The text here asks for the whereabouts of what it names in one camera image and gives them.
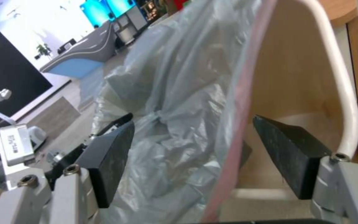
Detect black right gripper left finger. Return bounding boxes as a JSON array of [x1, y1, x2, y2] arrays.
[[0, 121, 135, 224]]

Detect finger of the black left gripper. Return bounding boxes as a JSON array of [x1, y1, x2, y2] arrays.
[[89, 113, 134, 141]]

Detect grey shelf cabinet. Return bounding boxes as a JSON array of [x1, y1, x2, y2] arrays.
[[114, 10, 150, 46]]

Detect grey and blue reception desk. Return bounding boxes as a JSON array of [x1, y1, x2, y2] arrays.
[[39, 21, 117, 80]]

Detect green potted plant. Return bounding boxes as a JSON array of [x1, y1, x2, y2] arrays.
[[35, 43, 52, 56]]

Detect wooden trash can white rim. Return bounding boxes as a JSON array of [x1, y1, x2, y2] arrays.
[[228, 0, 358, 202]]

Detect large blue display screen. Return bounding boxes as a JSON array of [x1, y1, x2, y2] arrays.
[[79, 0, 113, 26], [106, 0, 136, 19]]

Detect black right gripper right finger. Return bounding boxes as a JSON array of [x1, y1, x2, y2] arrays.
[[252, 114, 358, 224]]

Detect translucent grey garbage bag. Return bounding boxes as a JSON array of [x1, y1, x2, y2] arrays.
[[79, 0, 280, 224]]

